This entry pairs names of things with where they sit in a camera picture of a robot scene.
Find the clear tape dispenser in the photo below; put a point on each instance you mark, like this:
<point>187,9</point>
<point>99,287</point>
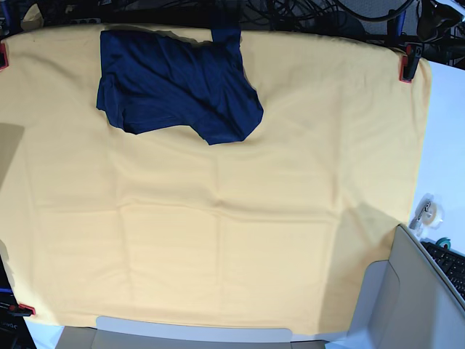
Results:
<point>429,214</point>

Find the black keyboard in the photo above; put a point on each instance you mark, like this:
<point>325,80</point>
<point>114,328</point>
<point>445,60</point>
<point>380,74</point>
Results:
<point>448,267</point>

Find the dark blue long-sleeve shirt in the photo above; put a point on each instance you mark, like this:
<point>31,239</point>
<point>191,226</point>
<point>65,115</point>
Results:
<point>152,81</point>

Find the red clamp top right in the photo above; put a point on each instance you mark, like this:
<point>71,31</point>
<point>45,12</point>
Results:
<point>410,62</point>

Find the red clamp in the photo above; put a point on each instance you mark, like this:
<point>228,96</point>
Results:
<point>21,310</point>
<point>3,57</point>
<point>410,62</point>

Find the cardboard box right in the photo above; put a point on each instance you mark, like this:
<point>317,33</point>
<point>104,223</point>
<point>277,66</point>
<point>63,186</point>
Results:
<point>407,302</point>

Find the red clamp top left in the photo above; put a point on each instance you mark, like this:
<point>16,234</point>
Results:
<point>3,57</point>

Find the yellow table cloth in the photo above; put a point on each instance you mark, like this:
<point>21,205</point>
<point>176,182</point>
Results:
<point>272,232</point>

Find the red clamp bottom left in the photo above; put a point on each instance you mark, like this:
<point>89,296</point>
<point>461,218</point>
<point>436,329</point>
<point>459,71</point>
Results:
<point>21,310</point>

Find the green tape roll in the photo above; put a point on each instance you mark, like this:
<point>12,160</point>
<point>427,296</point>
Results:
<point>443,243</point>

